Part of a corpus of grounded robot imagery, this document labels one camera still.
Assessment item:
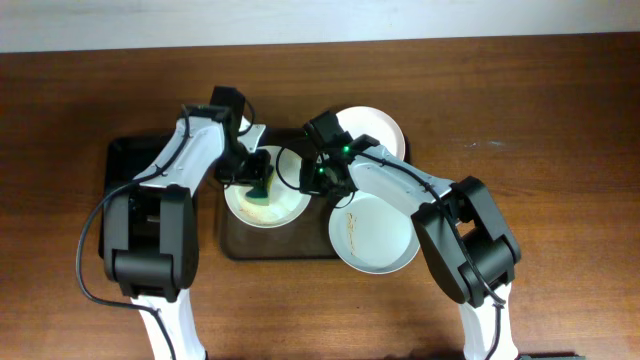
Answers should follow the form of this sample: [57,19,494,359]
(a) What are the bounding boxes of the green yellow sponge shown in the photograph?
[244,169,274,206]

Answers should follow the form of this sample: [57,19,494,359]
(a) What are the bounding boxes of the white plate with stain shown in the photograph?
[224,145,311,228]

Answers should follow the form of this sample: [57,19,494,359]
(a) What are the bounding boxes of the pink white plate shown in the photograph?
[336,106,406,160]

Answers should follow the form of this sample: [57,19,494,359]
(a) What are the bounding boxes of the light blue plate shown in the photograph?
[328,192,420,275]

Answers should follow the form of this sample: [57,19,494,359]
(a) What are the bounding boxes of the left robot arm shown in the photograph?
[102,105,271,359]

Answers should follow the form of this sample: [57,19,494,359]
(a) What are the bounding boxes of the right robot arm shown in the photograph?
[300,134,521,359]

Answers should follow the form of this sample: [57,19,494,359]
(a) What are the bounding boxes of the brown serving tray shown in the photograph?
[215,127,413,262]

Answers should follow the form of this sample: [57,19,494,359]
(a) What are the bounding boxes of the black tray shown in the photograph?
[104,134,200,263]

